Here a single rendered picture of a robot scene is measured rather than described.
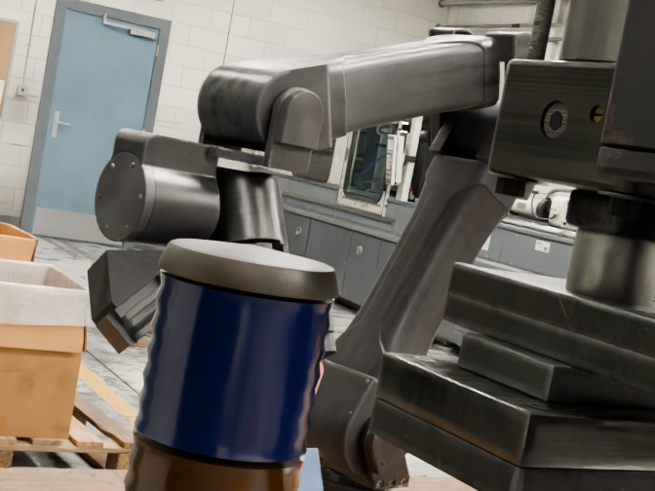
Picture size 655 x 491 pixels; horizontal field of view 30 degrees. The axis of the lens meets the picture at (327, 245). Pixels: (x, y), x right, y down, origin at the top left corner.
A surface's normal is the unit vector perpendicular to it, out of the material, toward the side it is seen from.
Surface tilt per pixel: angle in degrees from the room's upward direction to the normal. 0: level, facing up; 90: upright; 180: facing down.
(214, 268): 72
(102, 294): 96
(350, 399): 64
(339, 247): 90
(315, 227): 90
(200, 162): 91
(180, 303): 76
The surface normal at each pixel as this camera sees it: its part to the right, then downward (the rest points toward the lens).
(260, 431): 0.47, -0.10
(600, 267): -0.51, -0.03
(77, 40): 0.44, 0.15
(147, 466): -0.67, -0.32
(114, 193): -0.72, -0.11
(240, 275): 0.04, -0.24
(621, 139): -0.85, -0.11
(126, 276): 0.45, -0.33
